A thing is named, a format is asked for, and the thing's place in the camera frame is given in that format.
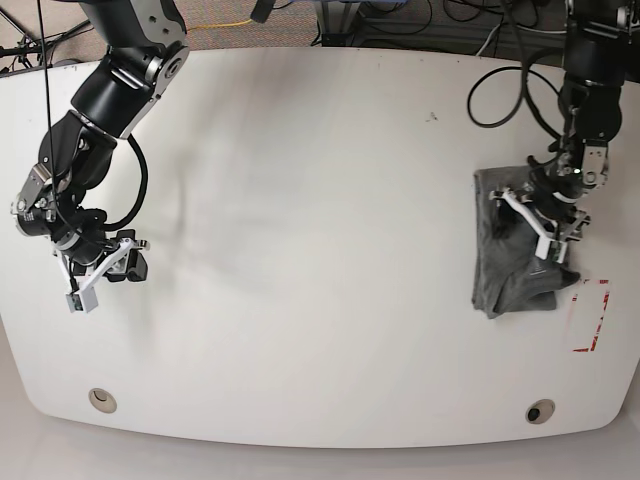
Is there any left table grommet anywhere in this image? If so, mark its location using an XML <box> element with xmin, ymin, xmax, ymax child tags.
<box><xmin>88</xmin><ymin>388</ymin><xmax>117</xmax><ymax>414</ymax></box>

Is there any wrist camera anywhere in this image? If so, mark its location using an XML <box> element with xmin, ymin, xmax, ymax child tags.
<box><xmin>535</xmin><ymin>236</ymin><xmax>568</xmax><ymax>264</ymax></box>
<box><xmin>65</xmin><ymin>288</ymin><xmax>98</xmax><ymax>313</ymax></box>

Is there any table grommet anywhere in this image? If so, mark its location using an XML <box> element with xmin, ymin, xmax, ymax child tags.
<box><xmin>88</xmin><ymin>388</ymin><xmax>117</xmax><ymax>414</ymax></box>
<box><xmin>525</xmin><ymin>399</ymin><xmax>556</xmax><ymax>425</ymax></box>

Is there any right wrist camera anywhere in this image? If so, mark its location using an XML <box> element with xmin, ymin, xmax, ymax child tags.
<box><xmin>65</xmin><ymin>288</ymin><xmax>98</xmax><ymax>313</ymax></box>

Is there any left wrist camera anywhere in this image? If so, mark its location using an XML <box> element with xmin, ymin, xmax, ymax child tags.
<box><xmin>535</xmin><ymin>236</ymin><xmax>568</xmax><ymax>264</ymax></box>

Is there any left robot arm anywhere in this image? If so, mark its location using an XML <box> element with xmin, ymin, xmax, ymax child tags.
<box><xmin>489</xmin><ymin>1</ymin><xmax>639</xmax><ymax>291</ymax></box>

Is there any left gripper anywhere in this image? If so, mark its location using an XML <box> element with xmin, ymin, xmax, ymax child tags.
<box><xmin>488</xmin><ymin>142</ymin><xmax>609</xmax><ymax>290</ymax></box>

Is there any yellow cable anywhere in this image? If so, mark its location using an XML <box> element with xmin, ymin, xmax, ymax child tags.
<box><xmin>187</xmin><ymin>17</ymin><xmax>254</xmax><ymax>32</ymax></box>

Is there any right table grommet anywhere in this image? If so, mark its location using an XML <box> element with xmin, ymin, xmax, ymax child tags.
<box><xmin>525</xmin><ymin>399</ymin><xmax>556</xmax><ymax>425</ymax></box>

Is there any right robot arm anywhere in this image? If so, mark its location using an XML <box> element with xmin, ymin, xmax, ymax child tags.
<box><xmin>11</xmin><ymin>0</ymin><xmax>190</xmax><ymax>313</ymax></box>

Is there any grey T-shirt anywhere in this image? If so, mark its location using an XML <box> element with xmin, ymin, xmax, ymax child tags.
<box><xmin>471</xmin><ymin>166</ymin><xmax>571</xmax><ymax>320</ymax></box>

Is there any red tape rectangle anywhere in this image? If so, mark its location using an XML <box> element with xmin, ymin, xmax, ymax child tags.
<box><xmin>566</xmin><ymin>279</ymin><xmax>612</xmax><ymax>353</ymax></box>

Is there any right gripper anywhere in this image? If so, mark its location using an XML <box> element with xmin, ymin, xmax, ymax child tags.
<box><xmin>11</xmin><ymin>167</ymin><xmax>149</xmax><ymax>294</ymax></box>

